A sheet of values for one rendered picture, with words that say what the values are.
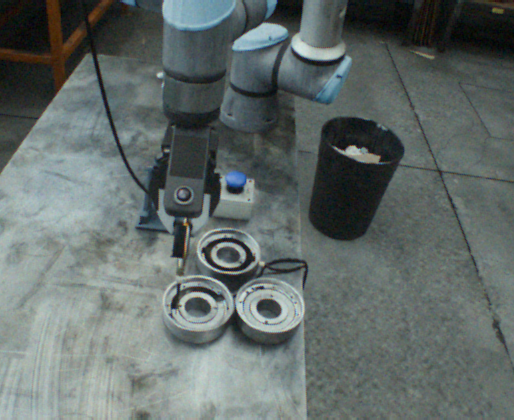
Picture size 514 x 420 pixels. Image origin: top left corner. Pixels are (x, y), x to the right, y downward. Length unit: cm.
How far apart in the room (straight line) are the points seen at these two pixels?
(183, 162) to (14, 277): 39
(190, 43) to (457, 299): 177
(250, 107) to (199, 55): 63
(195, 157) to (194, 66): 11
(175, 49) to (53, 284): 45
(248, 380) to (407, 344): 123
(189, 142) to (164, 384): 33
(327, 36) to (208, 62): 52
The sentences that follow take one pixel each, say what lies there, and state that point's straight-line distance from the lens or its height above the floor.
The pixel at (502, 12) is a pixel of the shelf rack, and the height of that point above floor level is 42.
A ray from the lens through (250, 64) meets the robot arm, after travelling 115.
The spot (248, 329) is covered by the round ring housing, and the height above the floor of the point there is 83.
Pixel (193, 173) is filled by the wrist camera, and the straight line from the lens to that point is 60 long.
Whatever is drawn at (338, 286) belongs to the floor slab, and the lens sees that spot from 200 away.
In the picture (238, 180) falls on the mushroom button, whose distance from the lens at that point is 93.
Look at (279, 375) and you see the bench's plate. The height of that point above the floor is 80.
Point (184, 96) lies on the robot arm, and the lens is 59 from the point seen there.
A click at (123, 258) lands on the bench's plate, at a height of 80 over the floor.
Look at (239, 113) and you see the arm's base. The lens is 120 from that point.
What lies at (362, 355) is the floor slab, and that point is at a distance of 183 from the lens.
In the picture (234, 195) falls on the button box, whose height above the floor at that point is 84.
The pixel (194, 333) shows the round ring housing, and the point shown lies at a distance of 74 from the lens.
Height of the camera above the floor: 144
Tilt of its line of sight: 40 degrees down
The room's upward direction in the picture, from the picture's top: 10 degrees clockwise
